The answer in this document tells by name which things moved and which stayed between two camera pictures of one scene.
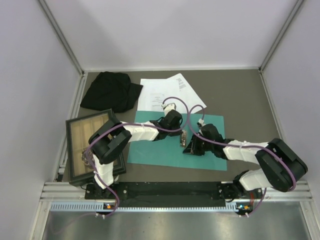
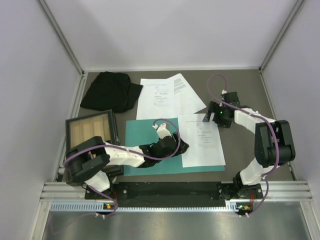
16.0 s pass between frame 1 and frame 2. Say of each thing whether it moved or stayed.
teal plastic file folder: moved
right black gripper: moved
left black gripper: moved
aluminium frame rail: stayed
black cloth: stayed
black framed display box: stayed
